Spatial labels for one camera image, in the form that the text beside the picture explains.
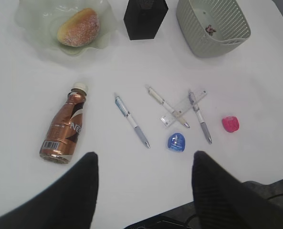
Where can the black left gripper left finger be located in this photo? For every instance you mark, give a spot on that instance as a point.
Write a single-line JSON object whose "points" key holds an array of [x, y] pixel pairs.
{"points": [[69, 203]]}

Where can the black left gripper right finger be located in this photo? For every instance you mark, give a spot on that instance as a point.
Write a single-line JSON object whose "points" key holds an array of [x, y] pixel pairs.
{"points": [[223, 202]]}

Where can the brown coffee bottle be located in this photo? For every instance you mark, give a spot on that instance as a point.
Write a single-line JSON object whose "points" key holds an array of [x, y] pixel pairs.
{"points": [[62, 136]]}

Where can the large paper ball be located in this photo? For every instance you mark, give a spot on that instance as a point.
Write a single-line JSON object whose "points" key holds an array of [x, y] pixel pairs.
{"points": [[210, 30]]}

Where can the sugared bread roll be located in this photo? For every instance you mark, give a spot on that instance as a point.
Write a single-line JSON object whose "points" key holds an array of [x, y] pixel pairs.
{"points": [[81, 29]]}

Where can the blue pencil sharpener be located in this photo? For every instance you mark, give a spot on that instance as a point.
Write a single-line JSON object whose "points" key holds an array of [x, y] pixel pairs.
{"points": [[176, 142]]}

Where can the pink pencil sharpener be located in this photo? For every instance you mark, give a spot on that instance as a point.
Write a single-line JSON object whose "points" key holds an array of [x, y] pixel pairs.
{"points": [[230, 124]]}

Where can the black clip pen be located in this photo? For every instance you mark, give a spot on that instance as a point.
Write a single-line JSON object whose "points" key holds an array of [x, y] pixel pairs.
{"points": [[200, 117]]}

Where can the blue clip pen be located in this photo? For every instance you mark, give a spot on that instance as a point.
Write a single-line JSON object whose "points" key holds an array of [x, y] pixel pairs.
{"points": [[126, 113]]}

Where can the yellow clip pen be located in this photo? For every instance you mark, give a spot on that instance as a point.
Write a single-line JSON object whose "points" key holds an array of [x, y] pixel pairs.
{"points": [[176, 114]]}

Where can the green plastic basket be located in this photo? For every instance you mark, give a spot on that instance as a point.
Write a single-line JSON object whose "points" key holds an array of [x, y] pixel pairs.
{"points": [[224, 15]]}

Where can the green wavy glass plate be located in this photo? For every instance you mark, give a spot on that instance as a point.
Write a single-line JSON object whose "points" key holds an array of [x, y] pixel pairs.
{"points": [[41, 20]]}

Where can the black mesh pen holder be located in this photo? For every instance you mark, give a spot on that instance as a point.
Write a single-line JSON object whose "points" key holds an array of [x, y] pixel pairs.
{"points": [[143, 18]]}

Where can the clear plastic ruler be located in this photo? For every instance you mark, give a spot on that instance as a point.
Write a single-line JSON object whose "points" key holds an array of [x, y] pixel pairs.
{"points": [[183, 106]]}

